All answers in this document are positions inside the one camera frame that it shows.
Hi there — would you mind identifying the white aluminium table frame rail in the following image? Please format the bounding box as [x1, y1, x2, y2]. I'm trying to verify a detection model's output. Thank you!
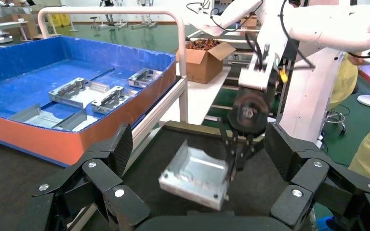
[66, 76, 189, 231]

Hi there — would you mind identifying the white tube arch frame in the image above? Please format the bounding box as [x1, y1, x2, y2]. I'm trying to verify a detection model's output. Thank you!
[37, 6, 188, 123]

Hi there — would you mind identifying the white robot arm with cables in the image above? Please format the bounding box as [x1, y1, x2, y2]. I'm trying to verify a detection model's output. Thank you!
[201, 0, 264, 36]

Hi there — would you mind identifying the blue and orange plastic tray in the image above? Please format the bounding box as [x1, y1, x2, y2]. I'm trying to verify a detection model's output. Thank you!
[0, 36, 177, 168]

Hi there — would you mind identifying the chrome wheeled stool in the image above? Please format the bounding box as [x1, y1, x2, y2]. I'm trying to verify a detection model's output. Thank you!
[325, 109, 348, 135]

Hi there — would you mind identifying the silver sheet metal bracket part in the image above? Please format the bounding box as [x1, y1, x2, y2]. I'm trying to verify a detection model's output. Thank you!
[128, 67, 163, 89]
[50, 108, 100, 132]
[158, 140, 231, 212]
[90, 86, 138, 115]
[8, 103, 65, 129]
[48, 77, 111, 110]

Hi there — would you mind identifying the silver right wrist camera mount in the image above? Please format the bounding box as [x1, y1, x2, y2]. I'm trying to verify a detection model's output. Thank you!
[238, 52, 280, 92]

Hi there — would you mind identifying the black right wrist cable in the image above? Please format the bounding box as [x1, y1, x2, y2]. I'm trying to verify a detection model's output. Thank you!
[245, 0, 317, 71]

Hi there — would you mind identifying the thin black hanging cable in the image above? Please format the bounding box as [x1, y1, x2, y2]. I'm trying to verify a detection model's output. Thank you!
[344, 48, 370, 60]

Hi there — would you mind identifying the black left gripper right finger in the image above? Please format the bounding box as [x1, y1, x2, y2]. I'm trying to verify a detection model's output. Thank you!
[264, 121, 370, 231]

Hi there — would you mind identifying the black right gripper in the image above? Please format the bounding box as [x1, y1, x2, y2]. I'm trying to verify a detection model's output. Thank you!
[219, 88, 272, 182]

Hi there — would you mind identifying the white metal table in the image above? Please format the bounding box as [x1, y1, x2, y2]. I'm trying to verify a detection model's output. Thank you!
[0, 21, 30, 44]

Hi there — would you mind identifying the brown cardboard box stack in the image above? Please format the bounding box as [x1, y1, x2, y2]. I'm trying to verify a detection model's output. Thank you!
[11, 13, 40, 39]

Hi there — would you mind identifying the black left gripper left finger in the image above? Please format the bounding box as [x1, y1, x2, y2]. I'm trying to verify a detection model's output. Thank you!
[31, 122, 151, 231]

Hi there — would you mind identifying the open cardboard box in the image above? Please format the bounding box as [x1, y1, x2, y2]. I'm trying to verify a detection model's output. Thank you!
[176, 38, 236, 85]

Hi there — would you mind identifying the metal floor stand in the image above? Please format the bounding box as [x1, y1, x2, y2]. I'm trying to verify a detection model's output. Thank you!
[89, 13, 130, 31]
[131, 12, 158, 30]

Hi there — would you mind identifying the white robot torso column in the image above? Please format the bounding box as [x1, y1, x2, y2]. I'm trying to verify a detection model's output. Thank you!
[276, 48, 343, 144]

